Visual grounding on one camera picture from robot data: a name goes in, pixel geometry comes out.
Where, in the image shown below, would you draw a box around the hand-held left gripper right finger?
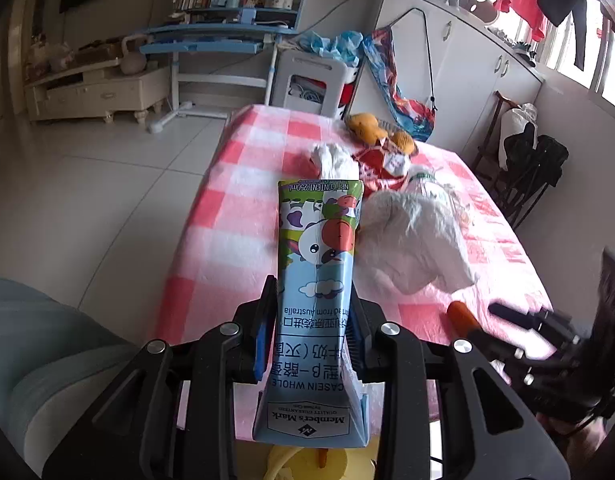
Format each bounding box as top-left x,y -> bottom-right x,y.
348,285 -> 573,480

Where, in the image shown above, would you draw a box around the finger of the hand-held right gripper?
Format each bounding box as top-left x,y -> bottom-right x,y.
489,301 -> 574,335
480,330 -> 528,366

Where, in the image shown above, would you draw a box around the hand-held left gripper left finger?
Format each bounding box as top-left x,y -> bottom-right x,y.
42,275 -> 283,480

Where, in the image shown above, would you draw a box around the printed milk carton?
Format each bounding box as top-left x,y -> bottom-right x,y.
252,177 -> 371,448

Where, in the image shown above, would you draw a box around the large white bag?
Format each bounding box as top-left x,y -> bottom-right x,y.
357,192 -> 481,296

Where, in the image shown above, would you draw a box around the yellow plastic bin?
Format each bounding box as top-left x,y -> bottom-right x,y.
265,442 -> 378,480

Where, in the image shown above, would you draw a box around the red snack wrapper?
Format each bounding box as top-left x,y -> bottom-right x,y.
350,142 -> 411,198

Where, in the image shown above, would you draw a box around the clear plastic bottle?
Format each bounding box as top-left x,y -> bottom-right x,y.
405,165 -> 469,223

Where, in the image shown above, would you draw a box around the small white tissue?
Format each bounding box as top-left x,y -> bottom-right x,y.
307,142 -> 361,181

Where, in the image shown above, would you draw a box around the red white checkered tablecloth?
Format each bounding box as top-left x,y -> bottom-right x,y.
155,104 -> 555,436

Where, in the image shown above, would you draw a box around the black folding chair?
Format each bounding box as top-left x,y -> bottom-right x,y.
502,122 -> 571,231

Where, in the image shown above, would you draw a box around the wooden chair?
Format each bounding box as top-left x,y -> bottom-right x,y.
475,91 -> 523,196

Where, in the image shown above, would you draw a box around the small yellow mango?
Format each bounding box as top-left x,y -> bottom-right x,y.
390,130 -> 419,155

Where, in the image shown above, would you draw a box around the large yellow mango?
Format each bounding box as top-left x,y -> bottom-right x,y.
348,113 -> 388,143

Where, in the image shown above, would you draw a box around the teal grey sofa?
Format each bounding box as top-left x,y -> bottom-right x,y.
0,275 -> 138,461

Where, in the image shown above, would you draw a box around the white cabinet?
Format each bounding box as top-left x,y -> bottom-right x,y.
357,0 -> 545,161

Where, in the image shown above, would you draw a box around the white plastic stool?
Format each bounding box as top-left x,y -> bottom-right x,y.
270,50 -> 363,121

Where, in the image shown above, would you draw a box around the blue plastic bags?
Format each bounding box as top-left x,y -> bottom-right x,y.
295,30 -> 363,66

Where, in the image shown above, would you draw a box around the cream television stand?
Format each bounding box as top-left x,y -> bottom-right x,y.
24,57 -> 171,123

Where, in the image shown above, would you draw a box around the blue study desk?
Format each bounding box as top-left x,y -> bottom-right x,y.
138,0 -> 308,133

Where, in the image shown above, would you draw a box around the beige plush item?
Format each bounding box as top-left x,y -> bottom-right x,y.
457,0 -> 501,26

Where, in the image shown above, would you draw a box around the clear plastic bag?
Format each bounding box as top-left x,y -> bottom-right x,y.
28,35 -> 78,72

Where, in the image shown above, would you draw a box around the black strap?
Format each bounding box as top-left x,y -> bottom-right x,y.
387,7 -> 438,111

